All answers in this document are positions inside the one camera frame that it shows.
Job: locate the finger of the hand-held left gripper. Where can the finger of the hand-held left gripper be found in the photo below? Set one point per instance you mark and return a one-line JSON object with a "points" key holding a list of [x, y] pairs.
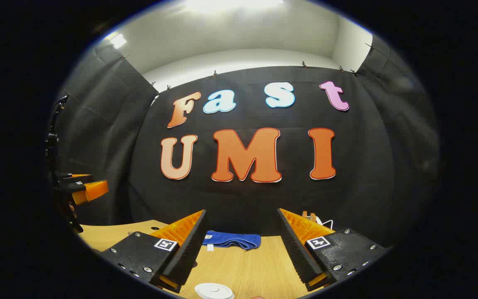
{"points": [[75, 178], [91, 191]]}

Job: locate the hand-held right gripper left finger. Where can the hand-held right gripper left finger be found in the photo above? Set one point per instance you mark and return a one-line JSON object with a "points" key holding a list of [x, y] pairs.
{"points": [[189, 253]]}

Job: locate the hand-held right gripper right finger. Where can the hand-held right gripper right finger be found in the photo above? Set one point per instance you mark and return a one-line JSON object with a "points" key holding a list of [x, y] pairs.
{"points": [[297, 253]]}

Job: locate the white teacup lid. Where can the white teacup lid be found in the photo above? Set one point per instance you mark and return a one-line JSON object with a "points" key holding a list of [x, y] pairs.
{"points": [[214, 291]]}

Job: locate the blue towel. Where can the blue towel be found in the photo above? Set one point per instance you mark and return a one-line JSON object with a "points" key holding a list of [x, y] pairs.
{"points": [[235, 240]]}

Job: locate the black backdrop cloth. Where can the black backdrop cloth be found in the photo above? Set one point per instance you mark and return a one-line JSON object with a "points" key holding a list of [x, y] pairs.
{"points": [[264, 199]]}

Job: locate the ceiling light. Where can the ceiling light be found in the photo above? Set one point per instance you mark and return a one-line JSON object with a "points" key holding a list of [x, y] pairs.
{"points": [[117, 40]]}

